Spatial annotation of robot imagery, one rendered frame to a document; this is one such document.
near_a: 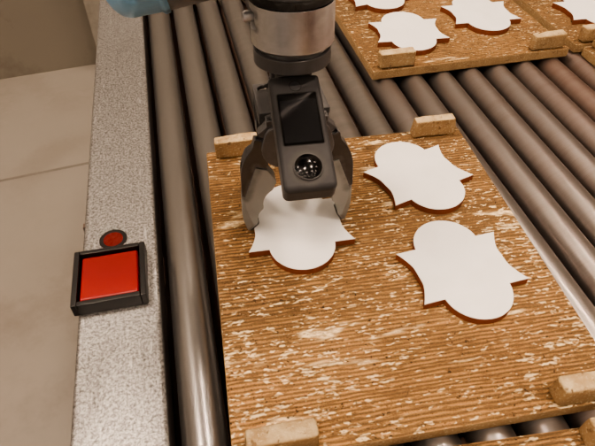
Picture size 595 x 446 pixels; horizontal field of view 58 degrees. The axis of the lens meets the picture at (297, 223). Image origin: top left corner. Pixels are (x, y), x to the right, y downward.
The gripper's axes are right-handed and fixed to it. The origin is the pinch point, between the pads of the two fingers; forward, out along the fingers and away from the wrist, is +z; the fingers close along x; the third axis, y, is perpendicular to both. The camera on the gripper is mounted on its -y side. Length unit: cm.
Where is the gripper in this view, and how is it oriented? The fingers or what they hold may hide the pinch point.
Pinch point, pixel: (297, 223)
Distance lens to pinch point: 60.8
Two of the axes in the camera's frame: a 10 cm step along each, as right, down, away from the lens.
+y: -1.7, -6.6, 7.3
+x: -9.9, 1.2, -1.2
